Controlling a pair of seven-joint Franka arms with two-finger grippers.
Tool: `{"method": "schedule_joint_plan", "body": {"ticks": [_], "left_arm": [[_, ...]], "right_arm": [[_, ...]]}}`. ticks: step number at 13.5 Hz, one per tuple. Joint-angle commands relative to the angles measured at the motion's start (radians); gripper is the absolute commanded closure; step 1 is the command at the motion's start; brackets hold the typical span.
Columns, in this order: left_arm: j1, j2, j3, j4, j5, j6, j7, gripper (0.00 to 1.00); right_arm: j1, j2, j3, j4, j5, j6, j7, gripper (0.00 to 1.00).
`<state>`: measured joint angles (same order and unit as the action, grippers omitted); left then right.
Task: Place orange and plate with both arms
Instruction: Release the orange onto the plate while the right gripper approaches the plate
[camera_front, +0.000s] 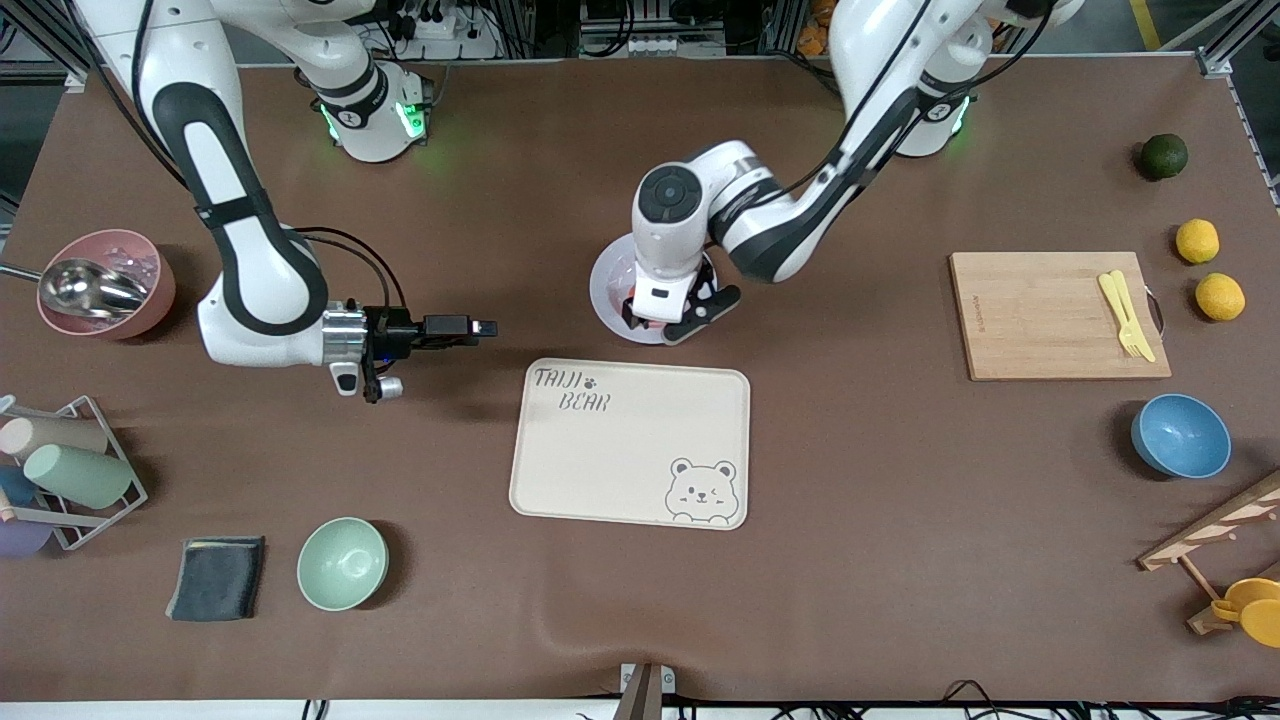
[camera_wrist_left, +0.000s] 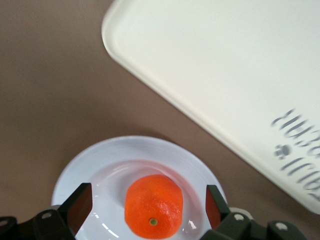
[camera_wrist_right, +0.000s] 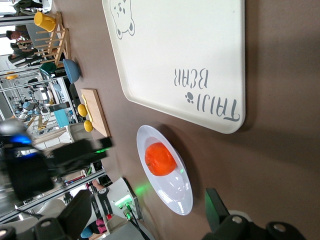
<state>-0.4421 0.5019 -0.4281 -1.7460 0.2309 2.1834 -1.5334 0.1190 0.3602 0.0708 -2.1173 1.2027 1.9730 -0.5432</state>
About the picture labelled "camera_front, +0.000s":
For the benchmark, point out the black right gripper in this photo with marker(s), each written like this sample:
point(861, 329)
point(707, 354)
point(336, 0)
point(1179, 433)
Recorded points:
point(393, 335)

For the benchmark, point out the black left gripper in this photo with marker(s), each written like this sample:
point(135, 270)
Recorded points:
point(630, 316)

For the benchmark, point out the pale lilac round plate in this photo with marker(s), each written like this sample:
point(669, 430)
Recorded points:
point(612, 285)

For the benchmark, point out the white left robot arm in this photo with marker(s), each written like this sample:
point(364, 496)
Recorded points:
point(700, 175)

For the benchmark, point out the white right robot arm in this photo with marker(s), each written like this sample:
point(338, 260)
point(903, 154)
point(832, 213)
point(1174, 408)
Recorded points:
point(260, 290)

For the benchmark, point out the cream bear print tray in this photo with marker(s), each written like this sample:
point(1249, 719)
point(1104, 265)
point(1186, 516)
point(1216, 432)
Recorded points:
point(620, 450)

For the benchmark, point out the pale green bowl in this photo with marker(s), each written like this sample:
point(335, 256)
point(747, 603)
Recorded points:
point(342, 565)

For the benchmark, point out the white power strip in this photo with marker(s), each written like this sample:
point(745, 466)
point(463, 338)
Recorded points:
point(450, 38)

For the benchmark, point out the pink bowl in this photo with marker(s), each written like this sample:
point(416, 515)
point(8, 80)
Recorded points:
point(150, 300)

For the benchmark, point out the pile of orange fruits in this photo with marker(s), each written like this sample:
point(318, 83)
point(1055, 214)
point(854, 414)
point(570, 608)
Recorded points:
point(815, 35)

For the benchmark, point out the dark grey folded cloth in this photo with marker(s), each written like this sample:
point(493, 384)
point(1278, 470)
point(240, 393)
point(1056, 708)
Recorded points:
point(215, 580)

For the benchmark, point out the metal scoop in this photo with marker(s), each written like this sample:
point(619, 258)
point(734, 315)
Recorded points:
point(85, 285)

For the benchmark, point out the mint green cup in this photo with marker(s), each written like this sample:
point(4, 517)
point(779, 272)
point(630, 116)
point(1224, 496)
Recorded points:
point(80, 477)

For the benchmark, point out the bamboo cutting board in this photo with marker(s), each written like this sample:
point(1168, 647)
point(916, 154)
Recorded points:
point(1040, 320)

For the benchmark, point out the beige cup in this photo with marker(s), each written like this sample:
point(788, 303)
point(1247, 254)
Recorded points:
point(55, 435)

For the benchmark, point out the blue cup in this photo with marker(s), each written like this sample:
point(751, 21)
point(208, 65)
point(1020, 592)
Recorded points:
point(15, 487)

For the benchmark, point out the purple cup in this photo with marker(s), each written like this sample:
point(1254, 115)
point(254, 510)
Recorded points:
point(20, 540)

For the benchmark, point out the yellow plastic fork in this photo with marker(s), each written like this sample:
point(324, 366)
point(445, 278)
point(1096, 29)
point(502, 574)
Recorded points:
point(1112, 295)

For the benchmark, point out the yellow plastic knife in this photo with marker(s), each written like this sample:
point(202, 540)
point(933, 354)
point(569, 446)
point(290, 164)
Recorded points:
point(1140, 325)

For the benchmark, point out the dark green round fruit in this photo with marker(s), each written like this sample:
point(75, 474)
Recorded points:
point(1163, 157)

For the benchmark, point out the blue bowl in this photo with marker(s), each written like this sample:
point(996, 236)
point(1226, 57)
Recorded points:
point(1182, 435)

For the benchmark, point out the yellow lemon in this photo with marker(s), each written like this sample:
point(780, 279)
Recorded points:
point(1220, 297)
point(1197, 241)

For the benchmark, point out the wooden peg dish rack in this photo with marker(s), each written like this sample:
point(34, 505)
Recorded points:
point(1215, 525)

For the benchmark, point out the yellow cup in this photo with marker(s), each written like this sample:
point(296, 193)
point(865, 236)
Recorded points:
point(1255, 610)

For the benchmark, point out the metal table edge bracket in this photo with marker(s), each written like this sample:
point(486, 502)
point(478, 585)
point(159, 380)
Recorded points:
point(645, 690)

